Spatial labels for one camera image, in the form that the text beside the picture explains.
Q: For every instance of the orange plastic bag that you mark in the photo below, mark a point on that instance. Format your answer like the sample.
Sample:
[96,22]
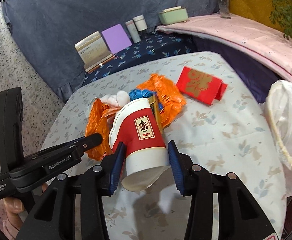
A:
[168,95]

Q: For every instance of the white knit glove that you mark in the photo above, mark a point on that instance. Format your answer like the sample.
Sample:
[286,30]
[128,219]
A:
[120,99]

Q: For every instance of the red gold envelope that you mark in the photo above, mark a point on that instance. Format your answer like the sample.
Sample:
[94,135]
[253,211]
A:
[201,86]

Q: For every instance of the beige desk calendar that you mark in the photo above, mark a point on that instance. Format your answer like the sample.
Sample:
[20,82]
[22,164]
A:
[93,51]

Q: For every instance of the purple card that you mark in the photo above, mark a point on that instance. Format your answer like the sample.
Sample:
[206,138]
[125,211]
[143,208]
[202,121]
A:
[116,38]

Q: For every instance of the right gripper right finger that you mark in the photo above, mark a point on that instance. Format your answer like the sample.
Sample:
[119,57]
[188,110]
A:
[221,203]

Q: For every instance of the small orange snack wrapper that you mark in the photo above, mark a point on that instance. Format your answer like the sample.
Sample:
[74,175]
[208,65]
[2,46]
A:
[98,123]

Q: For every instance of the navy floral cloth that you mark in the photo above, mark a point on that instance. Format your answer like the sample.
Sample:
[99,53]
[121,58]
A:
[156,46]

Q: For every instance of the white capped jar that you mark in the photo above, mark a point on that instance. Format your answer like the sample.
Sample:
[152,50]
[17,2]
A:
[140,23]

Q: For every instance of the black gold cigarette box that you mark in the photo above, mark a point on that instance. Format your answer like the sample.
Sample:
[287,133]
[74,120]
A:
[154,105]

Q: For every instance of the blue grey fabric cover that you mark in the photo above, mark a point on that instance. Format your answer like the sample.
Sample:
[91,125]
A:
[46,31]

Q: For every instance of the person's left hand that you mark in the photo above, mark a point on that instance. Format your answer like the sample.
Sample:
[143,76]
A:
[13,222]

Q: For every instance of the pink cloth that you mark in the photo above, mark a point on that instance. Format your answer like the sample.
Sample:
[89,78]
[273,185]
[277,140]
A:
[264,44]

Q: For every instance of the white tube bottle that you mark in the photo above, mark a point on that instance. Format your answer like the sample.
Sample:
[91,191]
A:
[130,25]

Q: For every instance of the glass flower vase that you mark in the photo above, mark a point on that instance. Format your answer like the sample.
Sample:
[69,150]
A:
[224,9]

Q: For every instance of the white trash bag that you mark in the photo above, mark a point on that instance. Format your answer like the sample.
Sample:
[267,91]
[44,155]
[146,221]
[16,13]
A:
[278,112]

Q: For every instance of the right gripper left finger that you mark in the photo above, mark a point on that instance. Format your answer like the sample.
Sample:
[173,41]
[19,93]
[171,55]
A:
[53,216]

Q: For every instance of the red white paper cup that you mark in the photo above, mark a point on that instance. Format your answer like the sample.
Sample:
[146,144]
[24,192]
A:
[146,156]

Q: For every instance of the green tissue box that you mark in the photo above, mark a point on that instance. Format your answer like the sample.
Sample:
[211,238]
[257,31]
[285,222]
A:
[173,15]

